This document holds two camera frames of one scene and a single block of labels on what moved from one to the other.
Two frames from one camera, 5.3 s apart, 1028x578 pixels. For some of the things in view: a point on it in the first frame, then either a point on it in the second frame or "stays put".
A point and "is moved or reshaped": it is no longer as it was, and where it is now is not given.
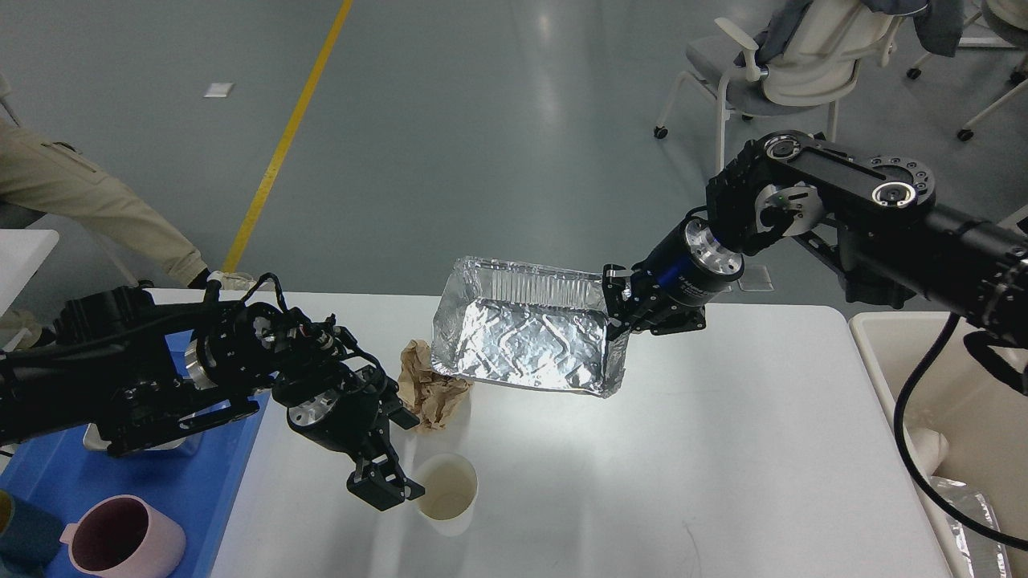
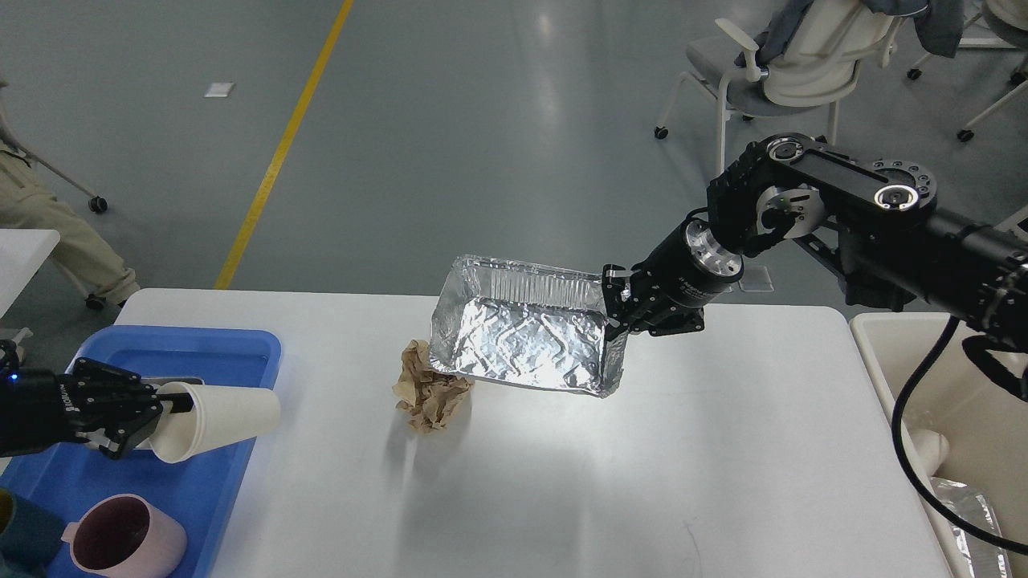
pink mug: [123, 535] stays put
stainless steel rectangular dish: [189, 445] is moved or reshaped
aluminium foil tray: [528, 326] stays put
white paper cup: [450, 482] → [220, 415]
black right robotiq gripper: [671, 285] stays put
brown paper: [430, 395] stays put
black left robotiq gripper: [352, 420] → [40, 409]
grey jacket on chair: [940, 25] stays put
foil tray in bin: [984, 550] stays put
